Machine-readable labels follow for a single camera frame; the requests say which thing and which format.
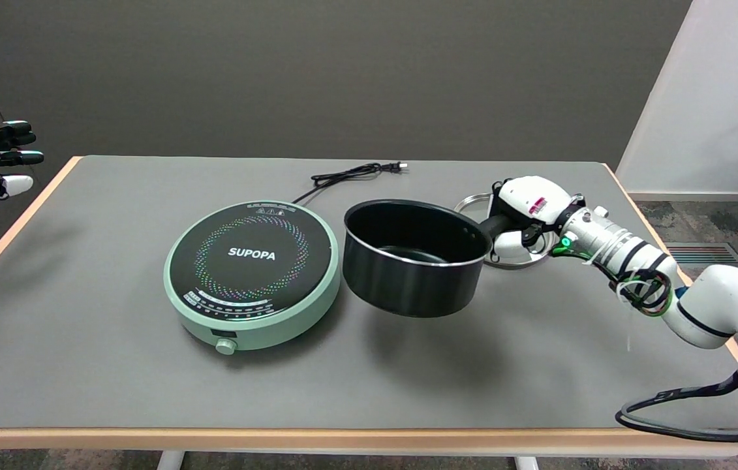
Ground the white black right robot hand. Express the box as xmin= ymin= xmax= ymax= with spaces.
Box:
xmin=489 ymin=176 xmax=588 ymax=259

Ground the black soup pot with handle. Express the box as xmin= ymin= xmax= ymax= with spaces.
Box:
xmin=343 ymin=199 xmax=519 ymax=319

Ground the glass lid with black knob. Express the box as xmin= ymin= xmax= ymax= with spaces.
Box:
xmin=454 ymin=193 xmax=555 ymax=270

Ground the grey table mat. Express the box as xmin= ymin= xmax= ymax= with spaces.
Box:
xmin=0 ymin=157 xmax=738 ymax=431

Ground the striped floor vent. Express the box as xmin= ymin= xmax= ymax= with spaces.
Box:
xmin=666 ymin=243 xmax=738 ymax=270

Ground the green round induction cooker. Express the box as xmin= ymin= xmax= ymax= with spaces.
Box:
xmin=163 ymin=200 xmax=341 ymax=356

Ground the black cooker power cord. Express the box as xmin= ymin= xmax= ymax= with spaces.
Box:
xmin=292 ymin=162 xmax=408 ymax=206

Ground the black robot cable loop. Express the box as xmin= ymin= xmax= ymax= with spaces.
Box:
xmin=615 ymin=371 xmax=738 ymax=443

